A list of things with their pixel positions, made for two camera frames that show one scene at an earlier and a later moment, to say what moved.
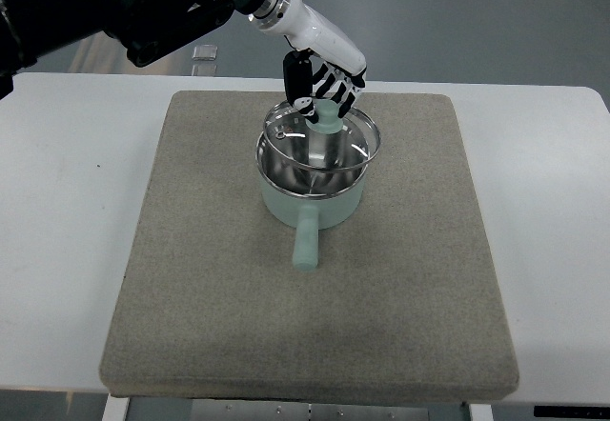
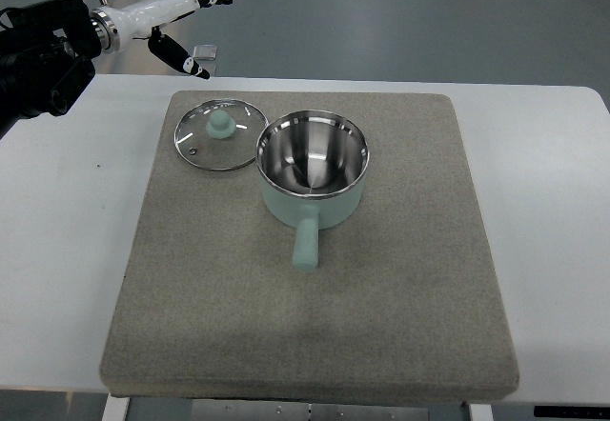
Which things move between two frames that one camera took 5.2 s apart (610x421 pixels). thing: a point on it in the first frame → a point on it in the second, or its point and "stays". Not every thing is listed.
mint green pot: [312, 180] stays
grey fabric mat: [403, 301] stays
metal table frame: [138, 410] stays
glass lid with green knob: [331, 144] → [219, 134]
